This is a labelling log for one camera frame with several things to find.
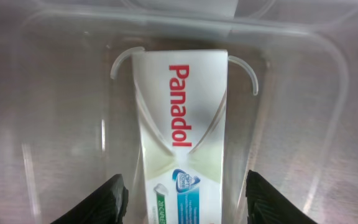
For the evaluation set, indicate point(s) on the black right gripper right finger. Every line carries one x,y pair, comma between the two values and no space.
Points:
266,205

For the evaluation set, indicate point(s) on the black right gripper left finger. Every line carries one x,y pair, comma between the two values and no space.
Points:
106,205

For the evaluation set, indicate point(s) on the white Panadol box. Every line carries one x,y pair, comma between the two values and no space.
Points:
181,103

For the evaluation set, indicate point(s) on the clear plastic container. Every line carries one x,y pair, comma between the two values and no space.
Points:
66,126

